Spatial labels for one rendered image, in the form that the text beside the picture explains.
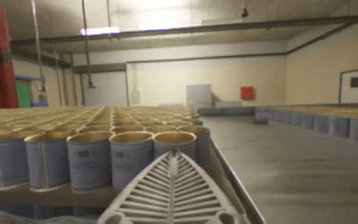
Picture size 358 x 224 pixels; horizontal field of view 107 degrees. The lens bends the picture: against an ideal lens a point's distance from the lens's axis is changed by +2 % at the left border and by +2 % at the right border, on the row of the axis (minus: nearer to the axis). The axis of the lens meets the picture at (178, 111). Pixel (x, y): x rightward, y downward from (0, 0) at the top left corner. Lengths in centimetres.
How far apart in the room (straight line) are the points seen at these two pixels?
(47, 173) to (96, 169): 8
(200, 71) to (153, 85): 331
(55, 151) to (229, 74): 973
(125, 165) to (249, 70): 1021
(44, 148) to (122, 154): 12
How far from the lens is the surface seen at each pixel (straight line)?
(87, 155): 24
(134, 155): 21
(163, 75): 956
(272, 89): 1088
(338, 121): 83
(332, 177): 44
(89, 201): 25
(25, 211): 38
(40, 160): 30
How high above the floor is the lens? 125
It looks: 5 degrees down
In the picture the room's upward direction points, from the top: 2 degrees counter-clockwise
